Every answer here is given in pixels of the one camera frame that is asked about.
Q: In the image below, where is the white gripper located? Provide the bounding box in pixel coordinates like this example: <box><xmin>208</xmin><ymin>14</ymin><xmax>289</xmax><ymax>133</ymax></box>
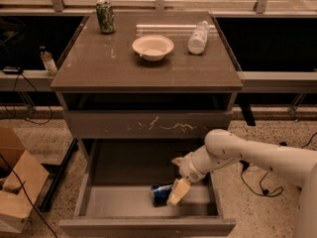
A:
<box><xmin>166</xmin><ymin>153</ymin><xmax>205</xmax><ymax>206</ymax></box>

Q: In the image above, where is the blue pepsi can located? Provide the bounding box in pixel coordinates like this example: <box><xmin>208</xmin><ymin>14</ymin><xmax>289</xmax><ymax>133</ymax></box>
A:
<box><xmin>151</xmin><ymin>183</ymin><xmax>172</xmax><ymax>206</ymax></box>

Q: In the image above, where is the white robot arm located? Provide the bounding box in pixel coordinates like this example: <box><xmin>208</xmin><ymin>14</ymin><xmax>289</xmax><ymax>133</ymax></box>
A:
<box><xmin>167</xmin><ymin>129</ymin><xmax>317</xmax><ymax>238</ymax></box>

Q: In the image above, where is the open middle drawer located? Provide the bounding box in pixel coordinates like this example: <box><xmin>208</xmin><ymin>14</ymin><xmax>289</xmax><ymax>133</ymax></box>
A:
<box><xmin>59</xmin><ymin>139</ymin><xmax>236</xmax><ymax>238</ymax></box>

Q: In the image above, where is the grey drawer cabinet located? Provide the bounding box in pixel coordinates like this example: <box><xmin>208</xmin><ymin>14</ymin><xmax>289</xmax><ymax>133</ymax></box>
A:
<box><xmin>50</xmin><ymin>10</ymin><xmax>245</xmax><ymax>238</ymax></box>

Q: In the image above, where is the closed top drawer front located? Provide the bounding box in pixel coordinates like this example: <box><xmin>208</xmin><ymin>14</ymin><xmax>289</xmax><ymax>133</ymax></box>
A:
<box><xmin>63</xmin><ymin>111</ymin><xmax>233</xmax><ymax>139</ymax></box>

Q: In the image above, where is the green soda can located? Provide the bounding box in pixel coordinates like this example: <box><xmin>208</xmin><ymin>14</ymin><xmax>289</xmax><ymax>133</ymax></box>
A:
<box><xmin>96</xmin><ymin>0</ymin><xmax>116</xmax><ymax>34</ymax></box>

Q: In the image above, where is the black power adapter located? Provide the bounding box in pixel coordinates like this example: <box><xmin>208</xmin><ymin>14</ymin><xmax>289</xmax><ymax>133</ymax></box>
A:
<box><xmin>240</xmin><ymin>160</ymin><xmax>250</xmax><ymax>172</ymax></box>

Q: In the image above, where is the white bowl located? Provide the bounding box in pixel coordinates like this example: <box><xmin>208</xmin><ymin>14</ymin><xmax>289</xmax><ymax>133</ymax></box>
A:
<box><xmin>132</xmin><ymin>35</ymin><xmax>174</xmax><ymax>61</ymax></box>

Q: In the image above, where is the clear plastic water bottle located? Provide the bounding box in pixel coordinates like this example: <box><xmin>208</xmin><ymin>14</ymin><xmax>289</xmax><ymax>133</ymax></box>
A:
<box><xmin>187</xmin><ymin>21</ymin><xmax>209</xmax><ymax>55</ymax></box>

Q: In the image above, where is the cardboard box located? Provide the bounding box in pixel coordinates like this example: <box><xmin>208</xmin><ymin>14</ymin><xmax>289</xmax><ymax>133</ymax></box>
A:
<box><xmin>0</xmin><ymin>126</ymin><xmax>49</xmax><ymax>233</ymax></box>

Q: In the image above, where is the small bottle on ledge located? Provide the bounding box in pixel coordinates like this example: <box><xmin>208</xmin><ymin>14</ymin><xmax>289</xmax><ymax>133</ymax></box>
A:
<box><xmin>40</xmin><ymin>46</ymin><xmax>57</xmax><ymax>76</ymax></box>

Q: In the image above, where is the black device on ledge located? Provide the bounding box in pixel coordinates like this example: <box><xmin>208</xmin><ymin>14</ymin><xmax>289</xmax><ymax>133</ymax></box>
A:
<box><xmin>3</xmin><ymin>66</ymin><xmax>23</xmax><ymax>74</ymax></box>

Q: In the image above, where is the black left floor rail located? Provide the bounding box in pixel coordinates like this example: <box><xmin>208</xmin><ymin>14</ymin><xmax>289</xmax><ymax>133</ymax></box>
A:
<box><xmin>39</xmin><ymin>139</ymin><xmax>78</xmax><ymax>212</ymax></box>

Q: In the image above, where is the black cable over box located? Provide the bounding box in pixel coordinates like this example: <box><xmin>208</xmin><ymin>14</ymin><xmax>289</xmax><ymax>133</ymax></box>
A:
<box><xmin>0</xmin><ymin>152</ymin><xmax>59</xmax><ymax>238</ymax></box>

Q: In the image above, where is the black cable left ledge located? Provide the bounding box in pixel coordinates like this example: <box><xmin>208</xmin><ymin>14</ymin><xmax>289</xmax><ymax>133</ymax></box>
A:
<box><xmin>0</xmin><ymin>71</ymin><xmax>54</xmax><ymax>126</ymax></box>

